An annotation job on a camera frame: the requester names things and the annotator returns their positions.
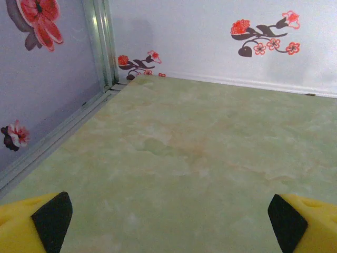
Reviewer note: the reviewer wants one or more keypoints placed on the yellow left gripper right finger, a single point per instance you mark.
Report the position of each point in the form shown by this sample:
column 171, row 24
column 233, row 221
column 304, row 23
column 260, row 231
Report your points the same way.
column 310, row 226

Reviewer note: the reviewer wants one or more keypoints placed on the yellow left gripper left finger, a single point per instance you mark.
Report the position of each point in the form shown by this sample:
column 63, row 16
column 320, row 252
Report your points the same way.
column 23, row 226

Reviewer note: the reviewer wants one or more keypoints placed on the aluminium side rail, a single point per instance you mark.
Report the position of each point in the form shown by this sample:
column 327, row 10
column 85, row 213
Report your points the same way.
column 52, row 142

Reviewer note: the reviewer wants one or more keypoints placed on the aluminium corner post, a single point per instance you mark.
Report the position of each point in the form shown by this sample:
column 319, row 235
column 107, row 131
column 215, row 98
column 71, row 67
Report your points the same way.
column 101, row 39

